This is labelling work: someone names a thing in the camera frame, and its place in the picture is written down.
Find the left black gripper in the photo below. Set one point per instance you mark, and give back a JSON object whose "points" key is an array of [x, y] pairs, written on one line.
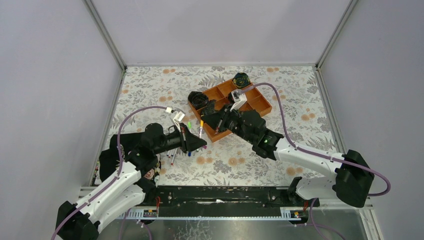
{"points": [[183, 139]]}

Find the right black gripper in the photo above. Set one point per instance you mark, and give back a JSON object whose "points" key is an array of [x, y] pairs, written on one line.
{"points": [[224, 119]]}

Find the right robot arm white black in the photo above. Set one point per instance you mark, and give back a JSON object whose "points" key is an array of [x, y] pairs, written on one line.
{"points": [[343, 175]]}

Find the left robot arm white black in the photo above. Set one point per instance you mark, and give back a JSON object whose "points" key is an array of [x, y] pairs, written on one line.
{"points": [[128, 185]]}

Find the unrolled dark patterned tie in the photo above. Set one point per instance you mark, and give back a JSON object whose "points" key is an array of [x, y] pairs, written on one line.
{"points": [[209, 109]]}

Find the rolled dark tie left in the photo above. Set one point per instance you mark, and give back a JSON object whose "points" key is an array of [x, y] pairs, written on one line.
{"points": [[197, 99]]}

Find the rolled dark tie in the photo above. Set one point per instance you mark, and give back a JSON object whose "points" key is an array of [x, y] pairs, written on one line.
{"points": [[241, 80], [197, 99]]}

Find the orange compartment tray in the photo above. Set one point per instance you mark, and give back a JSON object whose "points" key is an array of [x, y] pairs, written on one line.
{"points": [[221, 92]]}

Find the rolled dark tie top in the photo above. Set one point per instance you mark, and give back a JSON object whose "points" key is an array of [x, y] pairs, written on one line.
{"points": [[241, 80]]}

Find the floral table cloth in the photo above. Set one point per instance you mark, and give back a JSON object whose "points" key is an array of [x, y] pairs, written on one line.
{"points": [[292, 91]]}

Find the black floral cloth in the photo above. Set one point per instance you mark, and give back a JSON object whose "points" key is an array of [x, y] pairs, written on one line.
{"points": [[112, 152]]}

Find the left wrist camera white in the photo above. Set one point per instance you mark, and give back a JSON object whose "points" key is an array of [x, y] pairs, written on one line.
{"points": [[176, 115]]}

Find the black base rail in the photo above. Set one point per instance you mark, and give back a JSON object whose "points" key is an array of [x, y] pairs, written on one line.
{"points": [[227, 202]]}

